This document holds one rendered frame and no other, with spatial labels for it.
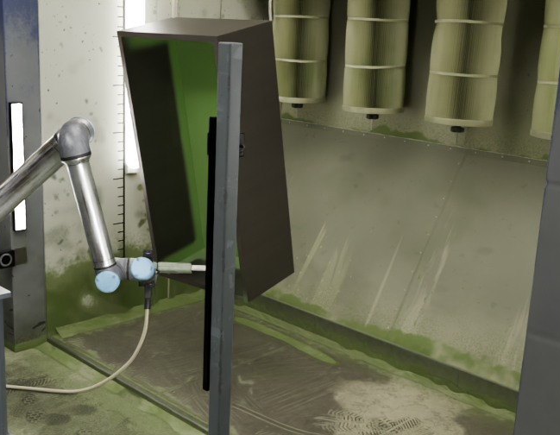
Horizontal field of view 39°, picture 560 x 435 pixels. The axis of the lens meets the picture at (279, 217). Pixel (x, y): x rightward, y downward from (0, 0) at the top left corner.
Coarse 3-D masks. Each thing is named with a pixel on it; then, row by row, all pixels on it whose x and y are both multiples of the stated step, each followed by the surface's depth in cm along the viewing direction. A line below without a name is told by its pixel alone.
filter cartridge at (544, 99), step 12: (552, 0) 340; (552, 12) 340; (552, 24) 341; (552, 36) 340; (540, 48) 352; (552, 48) 341; (540, 60) 350; (552, 60) 341; (540, 72) 350; (552, 72) 342; (540, 84) 350; (552, 84) 342; (540, 96) 350; (552, 96) 343; (540, 108) 349; (552, 108) 343; (540, 120) 350; (552, 120) 344; (540, 132) 349
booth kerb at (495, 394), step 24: (264, 312) 461; (288, 312) 447; (312, 312) 435; (336, 336) 424; (360, 336) 412; (384, 360) 403; (408, 360) 392; (432, 360) 382; (456, 384) 374; (480, 384) 365; (504, 384) 357; (504, 408) 358
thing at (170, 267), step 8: (160, 264) 357; (168, 264) 357; (176, 264) 357; (184, 264) 357; (160, 272) 357; (168, 272) 357; (176, 272) 357; (184, 272) 357; (144, 288) 355; (152, 288) 357; (144, 296) 355; (144, 304) 355
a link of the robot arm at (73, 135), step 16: (64, 128) 300; (80, 128) 301; (64, 144) 296; (80, 144) 297; (64, 160) 297; (80, 160) 297; (80, 176) 299; (80, 192) 301; (96, 192) 304; (80, 208) 303; (96, 208) 304; (96, 224) 304; (96, 240) 306; (96, 256) 307; (112, 256) 310; (96, 272) 310; (112, 272) 309; (112, 288) 310
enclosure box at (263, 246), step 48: (144, 48) 364; (192, 48) 374; (144, 96) 369; (192, 96) 385; (144, 144) 374; (192, 144) 397; (144, 192) 378; (192, 192) 406; (240, 192) 342; (192, 240) 412; (240, 240) 348; (288, 240) 376; (240, 288) 374
